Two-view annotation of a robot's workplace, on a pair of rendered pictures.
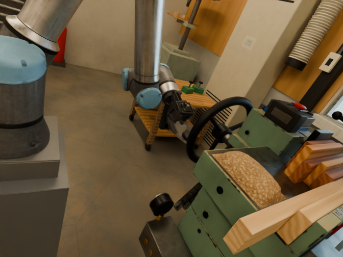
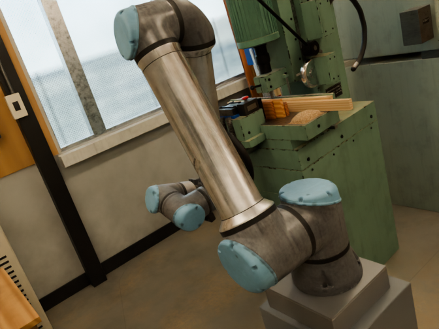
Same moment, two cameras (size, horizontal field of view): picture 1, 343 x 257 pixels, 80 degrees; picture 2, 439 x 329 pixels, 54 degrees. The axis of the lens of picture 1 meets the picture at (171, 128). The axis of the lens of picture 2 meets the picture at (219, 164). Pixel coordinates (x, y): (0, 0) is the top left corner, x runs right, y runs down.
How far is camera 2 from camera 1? 155 cm
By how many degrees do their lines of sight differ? 77
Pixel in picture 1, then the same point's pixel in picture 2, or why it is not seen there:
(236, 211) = (325, 122)
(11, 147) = not seen: hidden behind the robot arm
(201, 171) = (310, 133)
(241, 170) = (311, 113)
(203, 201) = (303, 156)
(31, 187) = not seen: hidden behind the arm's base
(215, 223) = (311, 154)
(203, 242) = (316, 169)
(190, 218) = (306, 175)
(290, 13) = not seen: outside the picture
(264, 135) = (255, 123)
